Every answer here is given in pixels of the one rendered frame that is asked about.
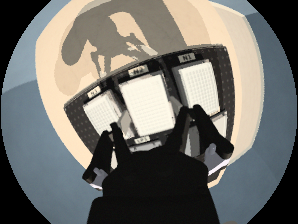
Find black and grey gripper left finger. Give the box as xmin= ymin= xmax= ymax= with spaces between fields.
xmin=82 ymin=110 xmax=138 ymax=191

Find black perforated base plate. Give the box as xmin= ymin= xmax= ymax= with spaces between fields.
xmin=63 ymin=46 xmax=235 ymax=155

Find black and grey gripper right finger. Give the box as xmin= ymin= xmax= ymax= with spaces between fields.
xmin=153 ymin=96 xmax=234 ymax=177

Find clear plastic plate lid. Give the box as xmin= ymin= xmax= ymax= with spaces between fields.
xmin=121 ymin=75 xmax=174 ymax=136
xmin=212 ymin=114 xmax=227 ymax=137

